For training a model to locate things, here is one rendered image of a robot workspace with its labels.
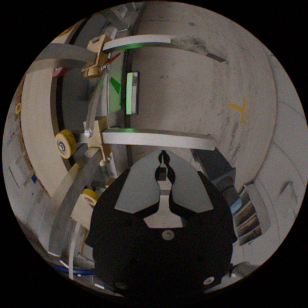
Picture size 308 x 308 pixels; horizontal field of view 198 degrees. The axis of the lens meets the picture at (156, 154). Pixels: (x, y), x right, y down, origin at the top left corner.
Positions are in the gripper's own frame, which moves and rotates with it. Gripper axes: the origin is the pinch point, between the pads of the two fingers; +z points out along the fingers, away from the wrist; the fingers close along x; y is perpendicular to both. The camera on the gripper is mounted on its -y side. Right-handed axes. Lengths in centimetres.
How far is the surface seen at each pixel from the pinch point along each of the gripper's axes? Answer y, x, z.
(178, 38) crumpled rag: -21.4, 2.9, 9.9
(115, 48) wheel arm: -20.0, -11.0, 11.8
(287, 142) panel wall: -10, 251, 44
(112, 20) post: -40.9, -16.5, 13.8
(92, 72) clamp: -13.8, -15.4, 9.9
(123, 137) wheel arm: 3.4, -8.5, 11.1
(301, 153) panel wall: -21, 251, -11
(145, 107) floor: 7, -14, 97
